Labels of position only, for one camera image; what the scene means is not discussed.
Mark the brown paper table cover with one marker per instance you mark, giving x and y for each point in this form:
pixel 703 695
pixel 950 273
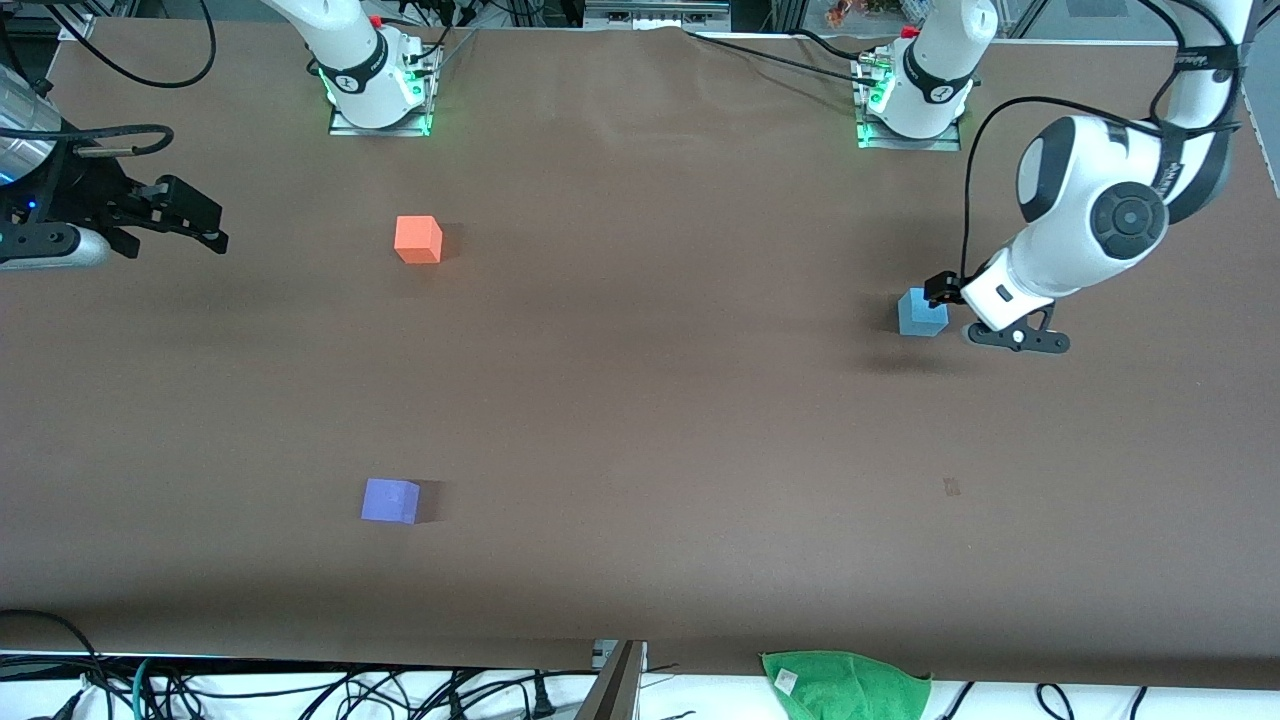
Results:
pixel 700 420

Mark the orange foam block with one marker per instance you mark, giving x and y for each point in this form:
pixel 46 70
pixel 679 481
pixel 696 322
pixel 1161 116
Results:
pixel 417 240

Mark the colourful background object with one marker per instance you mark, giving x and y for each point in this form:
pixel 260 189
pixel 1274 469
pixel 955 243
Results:
pixel 848 12

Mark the blue foam block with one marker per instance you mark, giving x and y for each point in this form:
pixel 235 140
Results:
pixel 915 318

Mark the green microfibre cloth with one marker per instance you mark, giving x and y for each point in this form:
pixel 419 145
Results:
pixel 850 690

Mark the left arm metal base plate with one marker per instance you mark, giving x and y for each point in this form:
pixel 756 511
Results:
pixel 940 145

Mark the aluminium corner bracket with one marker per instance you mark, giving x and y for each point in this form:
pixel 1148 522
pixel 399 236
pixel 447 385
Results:
pixel 75 27

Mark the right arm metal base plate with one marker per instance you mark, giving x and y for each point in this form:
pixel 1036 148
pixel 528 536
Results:
pixel 400 130

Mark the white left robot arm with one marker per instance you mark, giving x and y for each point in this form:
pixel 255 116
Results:
pixel 1080 180

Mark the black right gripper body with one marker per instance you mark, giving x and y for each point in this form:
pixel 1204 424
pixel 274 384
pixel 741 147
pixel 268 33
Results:
pixel 82 196

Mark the grey metal post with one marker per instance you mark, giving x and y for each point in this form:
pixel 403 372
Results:
pixel 615 690

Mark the purple foam block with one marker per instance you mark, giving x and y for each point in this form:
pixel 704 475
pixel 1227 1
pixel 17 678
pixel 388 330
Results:
pixel 388 500

